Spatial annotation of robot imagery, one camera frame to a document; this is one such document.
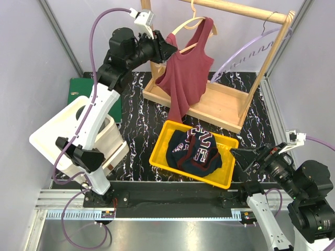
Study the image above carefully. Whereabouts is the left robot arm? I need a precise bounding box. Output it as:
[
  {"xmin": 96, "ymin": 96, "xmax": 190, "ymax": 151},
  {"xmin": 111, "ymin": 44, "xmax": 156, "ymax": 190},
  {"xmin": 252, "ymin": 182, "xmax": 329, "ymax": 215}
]
[{"xmin": 55, "ymin": 27, "xmax": 177, "ymax": 207}]

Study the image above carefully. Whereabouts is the navy tank top maroon trim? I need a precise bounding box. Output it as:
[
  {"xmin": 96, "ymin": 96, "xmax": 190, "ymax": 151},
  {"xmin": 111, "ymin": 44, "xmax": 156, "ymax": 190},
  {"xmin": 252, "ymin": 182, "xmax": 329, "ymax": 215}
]
[{"xmin": 166, "ymin": 125, "xmax": 222, "ymax": 177}]

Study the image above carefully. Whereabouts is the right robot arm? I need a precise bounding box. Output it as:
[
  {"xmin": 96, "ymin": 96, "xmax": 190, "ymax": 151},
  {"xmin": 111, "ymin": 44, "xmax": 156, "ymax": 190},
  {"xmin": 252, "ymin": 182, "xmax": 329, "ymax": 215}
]
[{"xmin": 230, "ymin": 142, "xmax": 334, "ymax": 250}]

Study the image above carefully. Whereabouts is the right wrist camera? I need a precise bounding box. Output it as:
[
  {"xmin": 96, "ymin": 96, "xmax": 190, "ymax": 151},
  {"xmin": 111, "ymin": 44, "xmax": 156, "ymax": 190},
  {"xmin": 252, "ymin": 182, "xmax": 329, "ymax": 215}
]
[{"xmin": 280, "ymin": 130, "xmax": 307, "ymax": 154}]

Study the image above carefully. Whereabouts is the lilac plastic hanger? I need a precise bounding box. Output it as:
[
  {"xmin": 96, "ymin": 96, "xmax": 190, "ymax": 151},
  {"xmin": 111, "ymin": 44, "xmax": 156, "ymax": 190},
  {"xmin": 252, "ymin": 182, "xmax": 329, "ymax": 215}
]
[{"xmin": 210, "ymin": 12, "xmax": 280, "ymax": 83}]

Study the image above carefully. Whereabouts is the wooden clothes rack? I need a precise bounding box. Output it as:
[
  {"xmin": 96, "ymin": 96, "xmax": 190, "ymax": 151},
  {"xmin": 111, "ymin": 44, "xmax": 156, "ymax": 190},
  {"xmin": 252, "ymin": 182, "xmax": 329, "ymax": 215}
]
[{"xmin": 140, "ymin": 0, "xmax": 296, "ymax": 134}]

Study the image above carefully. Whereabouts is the white wooden storage box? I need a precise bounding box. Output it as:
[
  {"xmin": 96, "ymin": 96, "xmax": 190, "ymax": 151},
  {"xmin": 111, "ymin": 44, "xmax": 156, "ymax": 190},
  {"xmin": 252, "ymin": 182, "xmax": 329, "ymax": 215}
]
[{"xmin": 29, "ymin": 95, "xmax": 129, "ymax": 175}]

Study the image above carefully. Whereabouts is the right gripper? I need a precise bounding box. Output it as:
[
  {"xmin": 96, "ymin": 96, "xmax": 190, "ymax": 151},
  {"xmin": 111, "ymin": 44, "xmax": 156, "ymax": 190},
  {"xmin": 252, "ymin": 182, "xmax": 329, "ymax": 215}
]
[{"xmin": 230, "ymin": 141, "xmax": 306, "ymax": 199}]

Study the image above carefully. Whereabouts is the dark grey cup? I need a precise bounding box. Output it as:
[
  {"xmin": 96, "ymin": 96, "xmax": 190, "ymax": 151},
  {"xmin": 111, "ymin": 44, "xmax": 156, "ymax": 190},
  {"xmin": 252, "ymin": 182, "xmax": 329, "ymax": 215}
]
[{"xmin": 75, "ymin": 105, "xmax": 86, "ymax": 121}]

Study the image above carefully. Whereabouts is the yellow plastic tray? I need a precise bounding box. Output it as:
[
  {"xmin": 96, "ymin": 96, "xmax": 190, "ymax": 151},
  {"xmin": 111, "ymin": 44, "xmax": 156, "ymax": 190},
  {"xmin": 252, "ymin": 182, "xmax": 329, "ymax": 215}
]
[{"xmin": 150, "ymin": 121, "xmax": 239, "ymax": 189}]

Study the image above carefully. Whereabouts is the wooden clothes hanger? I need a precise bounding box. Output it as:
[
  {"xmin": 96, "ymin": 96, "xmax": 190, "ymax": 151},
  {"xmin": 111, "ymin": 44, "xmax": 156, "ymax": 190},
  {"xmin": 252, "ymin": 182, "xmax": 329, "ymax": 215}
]
[{"xmin": 171, "ymin": 0, "xmax": 218, "ymax": 53}]

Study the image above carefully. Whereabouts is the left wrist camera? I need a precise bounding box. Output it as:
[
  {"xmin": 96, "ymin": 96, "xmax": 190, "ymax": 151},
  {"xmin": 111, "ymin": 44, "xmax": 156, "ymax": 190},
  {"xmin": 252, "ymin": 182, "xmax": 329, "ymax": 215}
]
[{"xmin": 129, "ymin": 8, "xmax": 154, "ymax": 39}]

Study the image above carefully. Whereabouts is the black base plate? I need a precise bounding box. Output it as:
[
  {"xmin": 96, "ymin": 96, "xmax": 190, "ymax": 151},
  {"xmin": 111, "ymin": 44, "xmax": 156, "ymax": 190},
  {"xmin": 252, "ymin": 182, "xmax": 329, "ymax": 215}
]
[{"xmin": 49, "ymin": 180, "xmax": 252, "ymax": 219}]

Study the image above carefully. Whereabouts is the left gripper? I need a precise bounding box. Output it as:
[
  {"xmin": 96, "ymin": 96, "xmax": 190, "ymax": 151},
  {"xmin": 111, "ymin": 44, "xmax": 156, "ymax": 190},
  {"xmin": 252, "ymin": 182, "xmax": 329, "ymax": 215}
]
[{"xmin": 126, "ymin": 27, "xmax": 177, "ymax": 70}]

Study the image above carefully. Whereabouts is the green folder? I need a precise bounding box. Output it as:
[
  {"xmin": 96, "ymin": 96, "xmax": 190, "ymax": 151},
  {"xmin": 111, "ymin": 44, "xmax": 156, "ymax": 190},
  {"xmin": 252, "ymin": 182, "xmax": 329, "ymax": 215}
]
[{"xmin": 67, "ymin": 78, "xmax": 122, "ymax": 124}]

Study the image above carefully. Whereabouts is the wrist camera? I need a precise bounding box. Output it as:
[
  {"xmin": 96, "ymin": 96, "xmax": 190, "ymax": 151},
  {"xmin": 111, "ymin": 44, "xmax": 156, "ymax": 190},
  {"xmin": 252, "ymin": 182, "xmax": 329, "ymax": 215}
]
[
  {"xmin": 280, "ymin": 130, "xmax": 307, "ymax": 154},
  {"xmin": 129, "ymin": 8, "xmax": 154, "ymax": 39}
]

